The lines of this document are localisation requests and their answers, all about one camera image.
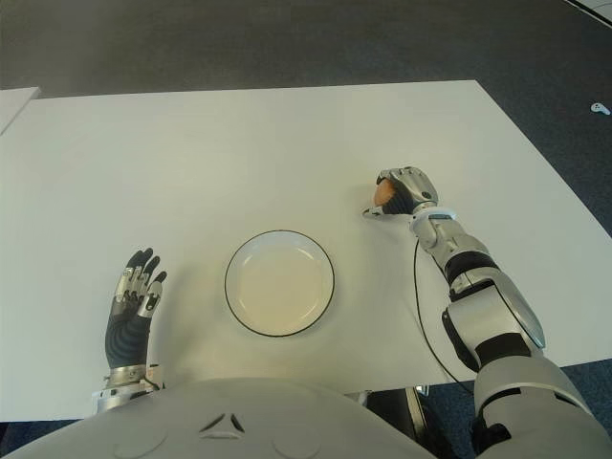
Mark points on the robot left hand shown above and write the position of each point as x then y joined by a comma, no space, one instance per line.
129,330

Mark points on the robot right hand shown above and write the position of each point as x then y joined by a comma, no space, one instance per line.
416,189

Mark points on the red yellow apple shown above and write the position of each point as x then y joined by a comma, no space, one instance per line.
383,193

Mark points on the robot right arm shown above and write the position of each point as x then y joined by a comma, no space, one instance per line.
497,306

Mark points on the white plate black rim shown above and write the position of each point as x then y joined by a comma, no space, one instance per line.
279,286

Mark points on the grey robot torso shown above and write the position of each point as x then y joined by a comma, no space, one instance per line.
239,421

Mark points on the small white controller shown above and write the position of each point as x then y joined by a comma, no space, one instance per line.
599,109

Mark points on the white side table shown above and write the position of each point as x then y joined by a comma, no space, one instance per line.
14,109

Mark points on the white board edge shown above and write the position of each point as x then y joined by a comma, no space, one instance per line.
595,8

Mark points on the dark metal support frame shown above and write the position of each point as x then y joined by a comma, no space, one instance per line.
382,416

